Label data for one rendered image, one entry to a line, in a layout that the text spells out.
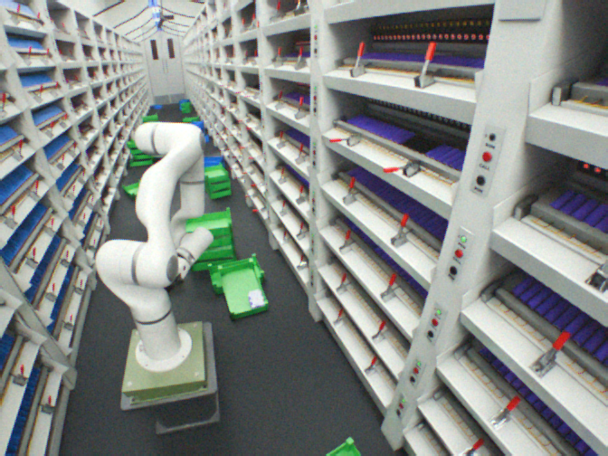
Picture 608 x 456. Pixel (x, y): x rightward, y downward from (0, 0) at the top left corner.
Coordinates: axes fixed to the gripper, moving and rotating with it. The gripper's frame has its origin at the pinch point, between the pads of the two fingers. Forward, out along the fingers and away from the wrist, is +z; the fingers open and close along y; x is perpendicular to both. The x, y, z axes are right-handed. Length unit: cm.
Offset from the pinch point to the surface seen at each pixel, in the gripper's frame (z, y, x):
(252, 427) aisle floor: 18, -33, -52
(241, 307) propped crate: -34, 5, -54
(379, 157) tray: -39, -71, 31
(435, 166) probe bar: -30, -86, 34
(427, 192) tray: -23, -85, 31
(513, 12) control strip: -22, -97, 64
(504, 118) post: -18, -97, 50
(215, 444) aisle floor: 30, -25, -48
